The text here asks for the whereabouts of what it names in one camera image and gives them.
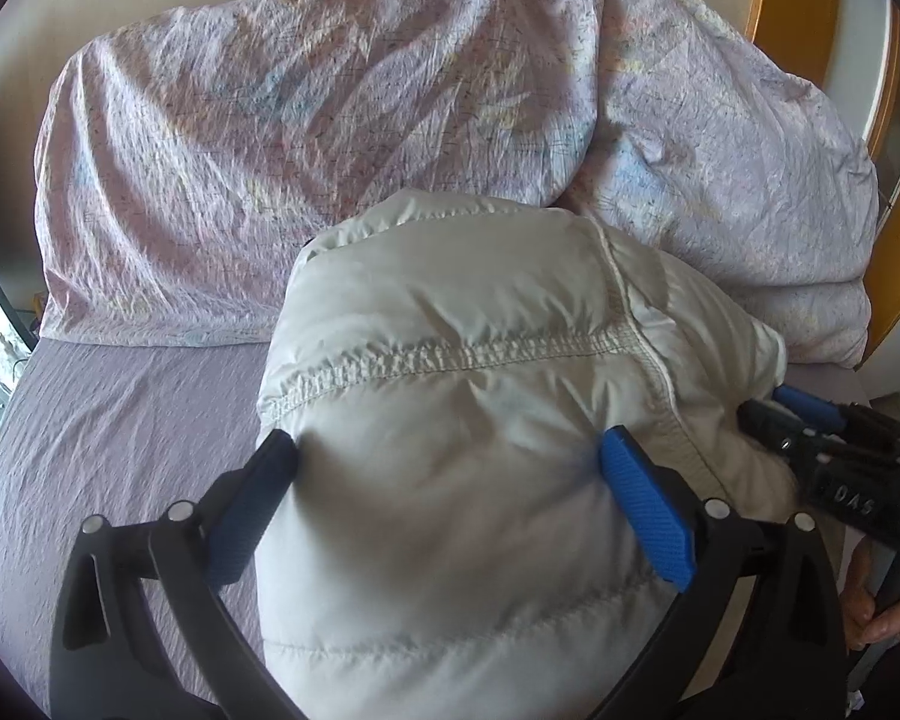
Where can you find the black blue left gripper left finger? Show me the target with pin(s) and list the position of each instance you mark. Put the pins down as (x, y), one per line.
(107, 657)

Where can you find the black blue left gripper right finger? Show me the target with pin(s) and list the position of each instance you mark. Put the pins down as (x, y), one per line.
(755, 630)

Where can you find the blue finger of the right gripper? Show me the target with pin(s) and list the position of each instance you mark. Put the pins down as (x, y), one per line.
(820, 414)

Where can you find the beige puffer down jacket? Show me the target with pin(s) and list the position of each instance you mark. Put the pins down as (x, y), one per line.
(486, 282)

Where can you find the purple bed sheet mattress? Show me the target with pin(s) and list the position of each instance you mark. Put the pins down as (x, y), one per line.
(120, 479)

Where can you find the large flat screen television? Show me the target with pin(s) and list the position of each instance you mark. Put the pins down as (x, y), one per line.
(20, 320)

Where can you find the floral pink duvet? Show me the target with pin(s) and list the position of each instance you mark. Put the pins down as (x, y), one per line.
(184, 161)

